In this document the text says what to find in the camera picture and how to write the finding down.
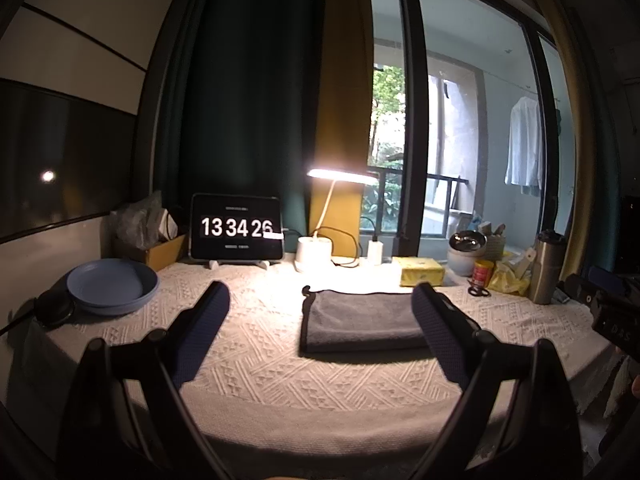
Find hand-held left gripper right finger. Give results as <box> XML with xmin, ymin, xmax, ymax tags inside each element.
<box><xmin>411</xmin><ymin>282</ymin><xmax>584</xmax><ymax>480</ymax></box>

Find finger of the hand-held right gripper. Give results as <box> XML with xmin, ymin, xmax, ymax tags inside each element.
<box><xmin>557</xmin><ymin>266</ymin><xmax>633</xmax><ymax>307</ymax></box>

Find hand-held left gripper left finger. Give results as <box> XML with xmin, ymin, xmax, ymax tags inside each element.
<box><xmin>57</xmin><ymin>280</ymin><xmax>231</xmax><ymax>480</ymax></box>

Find grey towel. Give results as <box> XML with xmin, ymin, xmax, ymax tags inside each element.
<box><xmin>298</xmin><ymin>285</ymin><xmax>436</xmax><ymax>359</ymax></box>

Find steel tumbler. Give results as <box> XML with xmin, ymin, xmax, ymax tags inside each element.
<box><xmin>529</xmin><ymin>230</ymin><xmax>569</xmax><ymax>306</ymax></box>

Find yellow tissue pack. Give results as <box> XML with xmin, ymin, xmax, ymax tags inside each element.
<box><xmin>398</xmin><ymin>256</ymin><xmax>447</xmax><ymax>288</ymax></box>

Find white tablet stand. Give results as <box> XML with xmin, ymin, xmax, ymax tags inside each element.
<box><xmin>207</xmin><ymin>257</ymin><xmax>273</xmax><ymax>271</ymax></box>

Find red can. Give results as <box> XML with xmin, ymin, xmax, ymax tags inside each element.
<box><xmin>472</xmin><ymin>259</ymin><xmax>496</xmax><ymax>286</ymax></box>

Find white pot with steel lid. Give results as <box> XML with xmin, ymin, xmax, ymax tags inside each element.
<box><xmin>447</xmin><ymin>230</ymin><xmax>489</xmax><ymax>277</ymax></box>

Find cardboard box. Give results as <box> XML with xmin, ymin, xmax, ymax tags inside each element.
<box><xmin>112</xmin><ymin>232</ymin><xmax>190</xmax><ymax>272</ymax></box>

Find yellow plastic bag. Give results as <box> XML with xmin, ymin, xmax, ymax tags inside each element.
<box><xmin>487</xmin><ymin>250</ymin><xmax>536</xmax><ymax>297</ymax></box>

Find white textured tablecloth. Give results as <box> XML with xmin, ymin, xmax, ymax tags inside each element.
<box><xmin>10</xmin><ymin>255</ymin><xmax>621</xmax><ymax>467</ymax></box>

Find woven basket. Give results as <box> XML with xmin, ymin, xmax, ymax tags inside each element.
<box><xmin>477</xmin><ymin>220</ymin><xmax>509</xmax><ymax>261</ymax></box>

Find blue plate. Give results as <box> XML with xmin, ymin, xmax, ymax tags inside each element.
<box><xmin>66</xmin><ymin>258</ymin><xmax>161</xmax><ymax>317</ymax></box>

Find tablet with clock display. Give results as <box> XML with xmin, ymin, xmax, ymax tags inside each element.
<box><xmin>190</xmin><ymin>193</ymin><xmax>285</xmax><ymax>261</ymax></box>

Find clear plastic bag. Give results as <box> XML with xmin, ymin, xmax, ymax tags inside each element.
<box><xmin>110</xmin><ymin>191</ymin><xmax>179</xmax><ymax>251</ymax></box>

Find white desk lamp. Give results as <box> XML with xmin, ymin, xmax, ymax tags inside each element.
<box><xmin>295</xmin><ymin>167</ymin><xmax>380</xmax><ymax>274</ymax></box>

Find black balcony railing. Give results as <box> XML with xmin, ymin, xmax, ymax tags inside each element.
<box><xmin>367</xmin><ymin>165</ymin><xmax>469</xmax><ymax>239</ymax></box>

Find black round headphones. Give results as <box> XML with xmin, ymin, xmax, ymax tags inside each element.
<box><xmin>31</xmin><ymin>280</ymin><xmax>76</xmax><ymax>330</ymax></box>

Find white hanging shirt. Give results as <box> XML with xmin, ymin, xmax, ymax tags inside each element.
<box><xmin>504</xmin><ymin>96</ymin><xmax>545</xmax><ymax>197</ymax></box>

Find dark green curtain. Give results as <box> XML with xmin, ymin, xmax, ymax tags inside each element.
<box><xmin>135</xmin><ymin>0</ymin><xmax>332</xmax><ymax>257</ymax></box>

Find black cable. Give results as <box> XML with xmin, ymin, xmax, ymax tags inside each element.
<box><xmin>312</xmin><ymin>216</ymin><xmax>379</xmax><ymax>267</ymax></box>

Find dark wall screen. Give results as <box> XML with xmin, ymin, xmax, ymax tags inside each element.
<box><xmin>0</xmin><ymin>77</ymin><xmax>139</xmax><ymax>246</ymax></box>

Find black sliding door frame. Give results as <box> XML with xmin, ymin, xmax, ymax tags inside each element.
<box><xmin>392</xmin><ymin>0</ymin><xmax>432</xmax><ymax>257</ymax></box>

